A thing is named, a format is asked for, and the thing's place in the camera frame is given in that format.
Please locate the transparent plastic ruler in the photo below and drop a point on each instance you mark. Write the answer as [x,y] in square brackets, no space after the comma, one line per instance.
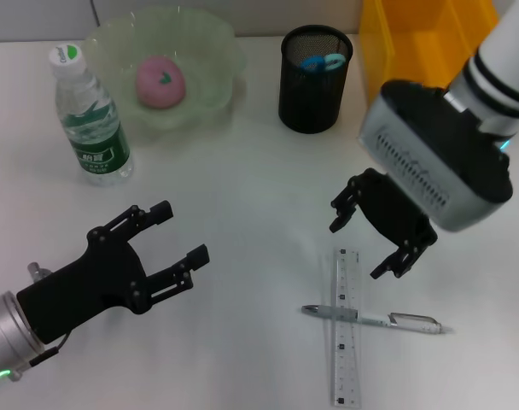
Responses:
[347,363]

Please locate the yellow plastic storage bin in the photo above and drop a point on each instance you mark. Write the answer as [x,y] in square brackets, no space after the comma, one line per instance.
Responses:
[413,42]

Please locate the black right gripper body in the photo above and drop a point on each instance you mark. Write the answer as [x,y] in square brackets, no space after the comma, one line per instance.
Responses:
[392,209]

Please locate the blue scissors with sheath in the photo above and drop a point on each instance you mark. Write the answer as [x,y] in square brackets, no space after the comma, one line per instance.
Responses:
[313,64]

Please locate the translucent green fruit bowl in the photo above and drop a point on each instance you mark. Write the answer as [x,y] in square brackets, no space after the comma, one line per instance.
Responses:
[200,42]

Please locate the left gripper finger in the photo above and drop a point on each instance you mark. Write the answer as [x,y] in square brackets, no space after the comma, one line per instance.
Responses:
[178,275]
[148,215]

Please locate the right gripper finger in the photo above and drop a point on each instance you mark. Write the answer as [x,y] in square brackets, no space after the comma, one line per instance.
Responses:
[400,262]
[347,205]

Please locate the pink round ball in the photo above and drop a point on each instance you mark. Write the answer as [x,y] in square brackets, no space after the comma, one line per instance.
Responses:
[157,85]

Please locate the clear water bottle green label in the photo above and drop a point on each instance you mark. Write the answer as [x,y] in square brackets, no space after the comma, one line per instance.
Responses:
[97,141]

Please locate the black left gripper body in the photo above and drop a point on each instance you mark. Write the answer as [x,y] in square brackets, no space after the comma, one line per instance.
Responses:
[84,290]

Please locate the black mesh pen holder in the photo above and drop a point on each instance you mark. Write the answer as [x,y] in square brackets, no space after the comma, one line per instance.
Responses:
[310,102]

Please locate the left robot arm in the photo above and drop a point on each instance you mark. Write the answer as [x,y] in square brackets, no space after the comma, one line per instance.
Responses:
[7,329]

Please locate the white silver ballpoint pen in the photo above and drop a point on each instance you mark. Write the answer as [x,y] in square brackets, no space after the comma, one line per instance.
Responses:
[413,322]

